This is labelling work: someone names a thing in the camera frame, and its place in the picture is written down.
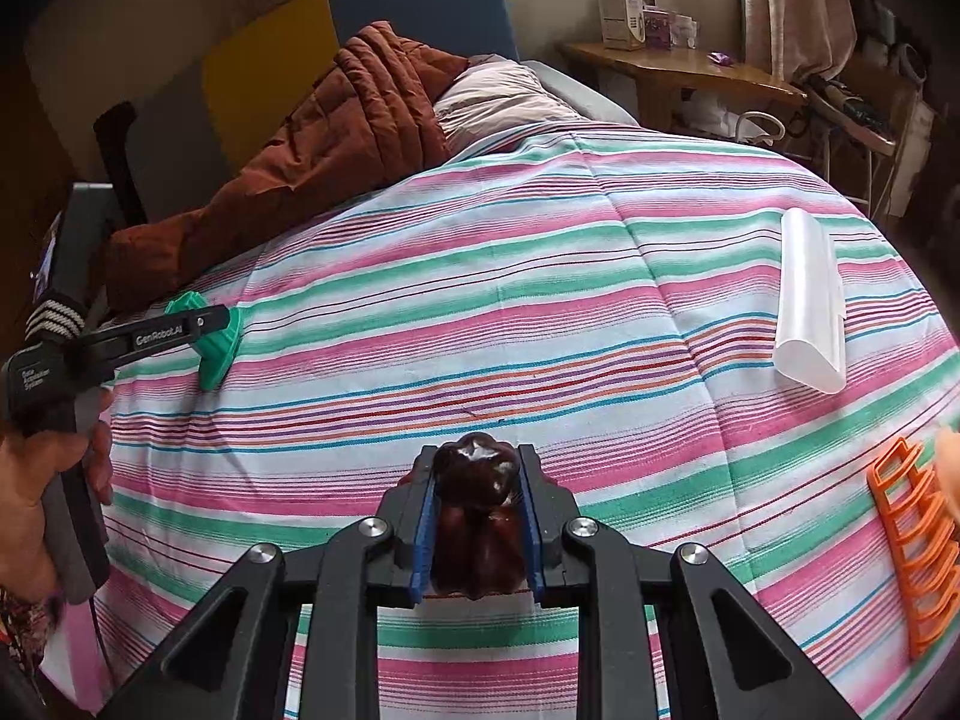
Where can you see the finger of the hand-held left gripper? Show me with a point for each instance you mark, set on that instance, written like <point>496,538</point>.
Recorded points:
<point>157,336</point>

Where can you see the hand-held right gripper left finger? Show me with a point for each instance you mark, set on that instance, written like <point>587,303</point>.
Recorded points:
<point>424,540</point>

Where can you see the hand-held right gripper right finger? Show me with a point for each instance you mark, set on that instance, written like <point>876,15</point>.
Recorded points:
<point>529,540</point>

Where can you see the dark wooden massage comb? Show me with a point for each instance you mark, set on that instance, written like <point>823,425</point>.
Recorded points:
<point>472,480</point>

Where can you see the person's left hand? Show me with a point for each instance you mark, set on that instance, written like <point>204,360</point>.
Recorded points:
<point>22,510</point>

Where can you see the striped bed sheet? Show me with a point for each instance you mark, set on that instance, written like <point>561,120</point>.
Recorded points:
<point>525,315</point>

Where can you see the brown quilted blanket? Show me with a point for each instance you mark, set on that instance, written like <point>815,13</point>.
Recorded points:
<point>337,135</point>

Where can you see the grey yellow blue headboard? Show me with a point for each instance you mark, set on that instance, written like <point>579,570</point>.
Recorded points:
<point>255,67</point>

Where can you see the orange plastic rack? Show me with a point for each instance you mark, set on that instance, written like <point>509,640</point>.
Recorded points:
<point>876,486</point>

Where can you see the translucent white tube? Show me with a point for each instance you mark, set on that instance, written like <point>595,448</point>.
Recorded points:
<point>806,300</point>

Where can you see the white pillow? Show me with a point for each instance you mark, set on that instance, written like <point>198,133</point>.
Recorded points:
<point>495,101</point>

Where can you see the wooden bedside table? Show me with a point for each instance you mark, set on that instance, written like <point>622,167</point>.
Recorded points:
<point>675,71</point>

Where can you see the purple box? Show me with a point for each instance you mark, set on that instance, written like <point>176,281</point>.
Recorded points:
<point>658,28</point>

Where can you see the white carton box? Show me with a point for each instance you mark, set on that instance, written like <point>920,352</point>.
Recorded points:
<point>619,11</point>

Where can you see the beige curtain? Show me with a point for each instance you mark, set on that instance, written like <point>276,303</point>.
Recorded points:
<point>795,0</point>

